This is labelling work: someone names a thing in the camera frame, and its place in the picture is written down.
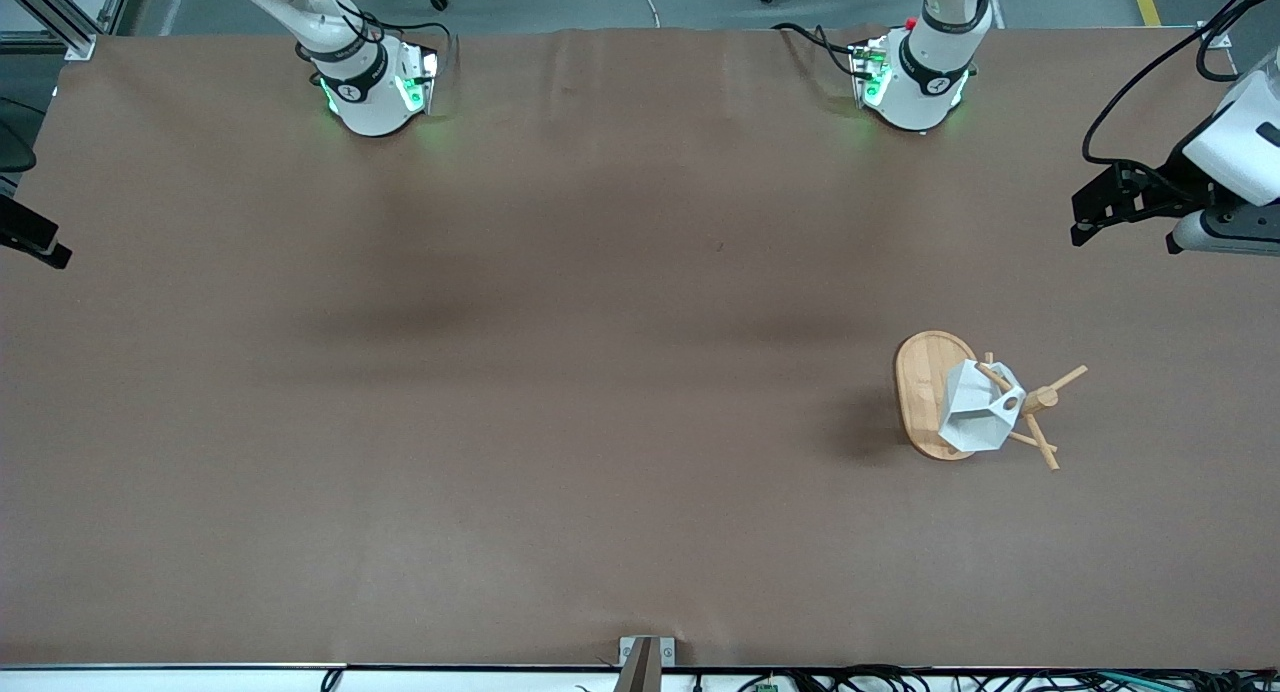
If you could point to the white faceted cup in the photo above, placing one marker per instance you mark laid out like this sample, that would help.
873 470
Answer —
970 417

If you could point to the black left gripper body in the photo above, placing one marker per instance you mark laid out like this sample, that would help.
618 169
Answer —
1166 187

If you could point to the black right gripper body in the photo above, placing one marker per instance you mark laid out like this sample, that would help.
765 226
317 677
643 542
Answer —
28 234

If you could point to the brown table cover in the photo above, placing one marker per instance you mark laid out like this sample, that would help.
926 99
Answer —
620 472

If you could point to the wooden cup rack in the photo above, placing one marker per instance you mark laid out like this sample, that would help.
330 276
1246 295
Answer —
920 392

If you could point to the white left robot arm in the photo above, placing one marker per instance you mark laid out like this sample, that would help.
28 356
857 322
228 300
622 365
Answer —
925 92

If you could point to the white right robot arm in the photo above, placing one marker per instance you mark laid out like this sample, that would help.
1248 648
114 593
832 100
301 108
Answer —
370 107

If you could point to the grey metal camera bracket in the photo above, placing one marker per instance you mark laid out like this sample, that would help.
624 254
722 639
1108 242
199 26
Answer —
640 667

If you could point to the aluminium frame profile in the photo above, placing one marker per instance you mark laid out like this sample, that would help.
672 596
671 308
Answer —
1215 37
70 37

